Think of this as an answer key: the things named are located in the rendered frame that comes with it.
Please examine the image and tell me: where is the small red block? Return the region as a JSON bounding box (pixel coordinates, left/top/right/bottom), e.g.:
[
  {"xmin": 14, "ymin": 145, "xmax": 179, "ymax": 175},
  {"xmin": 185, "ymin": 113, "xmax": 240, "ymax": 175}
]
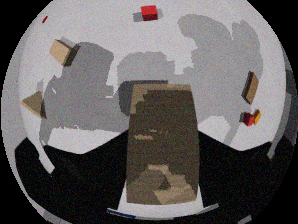
[
  {"xmin": 140, "ymin": 6, "xmax": 158, "ymax": 22},
  {"xmin": 242, "ymin": 113, "xmax": 254, "ymax": 127}
]

